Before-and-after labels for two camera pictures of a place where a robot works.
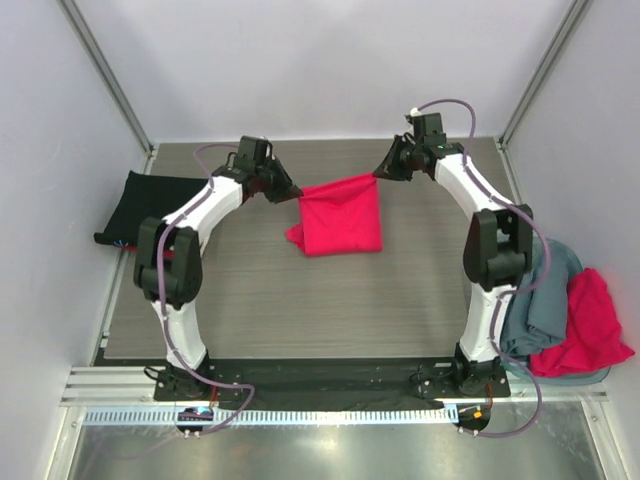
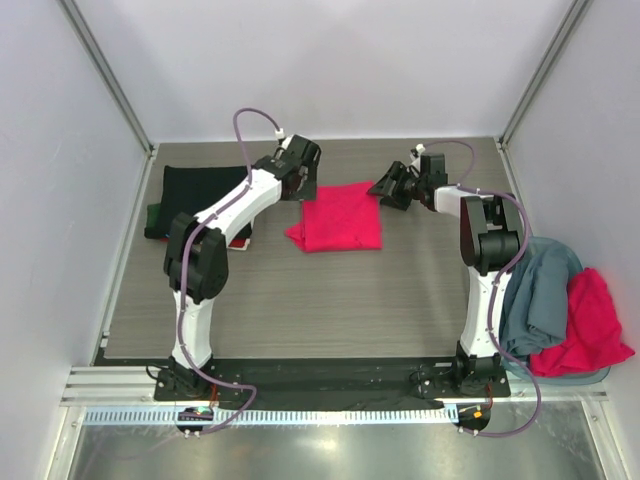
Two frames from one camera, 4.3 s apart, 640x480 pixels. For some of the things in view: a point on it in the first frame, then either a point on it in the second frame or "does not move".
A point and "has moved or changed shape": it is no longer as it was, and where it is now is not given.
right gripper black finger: x=398 y=161 to x=386 y=183
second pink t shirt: x=594 y=337 does not move
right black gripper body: x=419 y=148 to x=415 y=184
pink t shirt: x=339 y=217 does not move
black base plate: x=329 y=379 does not move
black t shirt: x=148 y=197 has moved or changed shape
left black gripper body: x=273 y=183 to x=306 y=189
